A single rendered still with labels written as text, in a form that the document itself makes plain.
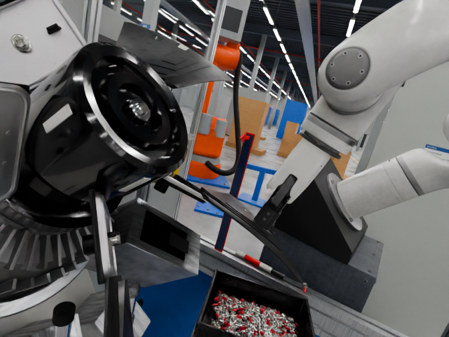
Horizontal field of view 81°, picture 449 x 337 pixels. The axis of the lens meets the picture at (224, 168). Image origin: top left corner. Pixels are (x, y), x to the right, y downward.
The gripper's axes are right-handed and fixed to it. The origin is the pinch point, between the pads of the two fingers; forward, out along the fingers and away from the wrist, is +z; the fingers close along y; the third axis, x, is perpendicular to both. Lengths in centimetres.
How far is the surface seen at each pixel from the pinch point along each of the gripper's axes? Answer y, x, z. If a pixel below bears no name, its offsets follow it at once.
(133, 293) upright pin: 21.0, -6.5, 11.1
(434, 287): -162, 106, 33
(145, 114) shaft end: 26.8, -11.5, -11.4
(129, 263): 16.4, -11.2, 13.2
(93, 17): -25, -89, -8
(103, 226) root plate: 31.8, -6.9, -4.7
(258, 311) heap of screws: -5.9, 9.9, 21.1
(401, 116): -161, 23, -47
